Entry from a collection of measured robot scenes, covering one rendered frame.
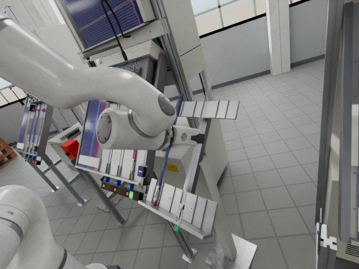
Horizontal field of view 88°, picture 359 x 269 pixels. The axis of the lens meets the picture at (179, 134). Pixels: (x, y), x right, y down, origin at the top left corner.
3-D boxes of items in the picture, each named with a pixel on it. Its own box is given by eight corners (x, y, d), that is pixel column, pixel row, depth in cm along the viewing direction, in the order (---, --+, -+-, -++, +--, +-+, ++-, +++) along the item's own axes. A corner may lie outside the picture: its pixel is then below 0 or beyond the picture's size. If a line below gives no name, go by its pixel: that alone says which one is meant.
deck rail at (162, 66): (151, 184, 98) (142, 186, 93) (148, 184, 99) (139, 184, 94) (168, 58, 106) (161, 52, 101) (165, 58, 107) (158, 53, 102)
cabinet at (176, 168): (203, 219, 148) (180, 159, 118) (142, 198, 189) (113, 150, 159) (229, 164, 191) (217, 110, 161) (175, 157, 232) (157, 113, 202)
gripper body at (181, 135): (176, 120, 45) (202, 126, 53) (149, 118, 52) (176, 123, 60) (172, 151, 45) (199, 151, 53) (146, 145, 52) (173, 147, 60)
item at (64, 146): (108, 213, 186) (61, 152, 149) (95, 206, 200) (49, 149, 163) (125, 194, 202) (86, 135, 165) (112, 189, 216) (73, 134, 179)
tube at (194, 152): (179, 230, 57) (177, 231, 56) (176, 228, 58) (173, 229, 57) (213, 78, 63) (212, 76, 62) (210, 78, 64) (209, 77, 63)
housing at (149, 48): (165, 66, 107) (148, 53, 96) (114, 78, 136) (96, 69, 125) (168, 53, 108) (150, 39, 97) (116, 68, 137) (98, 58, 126)
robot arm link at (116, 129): (162, 108, 45) (140, 126, 50) (112, 96, 35) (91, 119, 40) (172, 140, 42) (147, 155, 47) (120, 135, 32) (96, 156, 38)
